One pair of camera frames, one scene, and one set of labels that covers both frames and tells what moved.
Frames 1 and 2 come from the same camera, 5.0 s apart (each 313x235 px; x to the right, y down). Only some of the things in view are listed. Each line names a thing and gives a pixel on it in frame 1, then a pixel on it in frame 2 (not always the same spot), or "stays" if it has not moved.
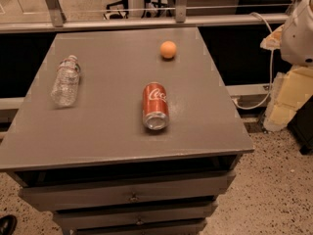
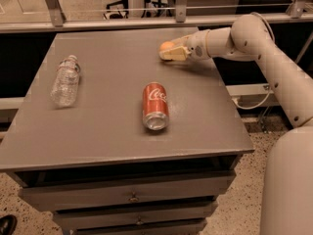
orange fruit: [168, 49] stays
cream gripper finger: [274, 40] to [179, 53]
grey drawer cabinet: [125, 131] stays
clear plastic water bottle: [66, 86] stays
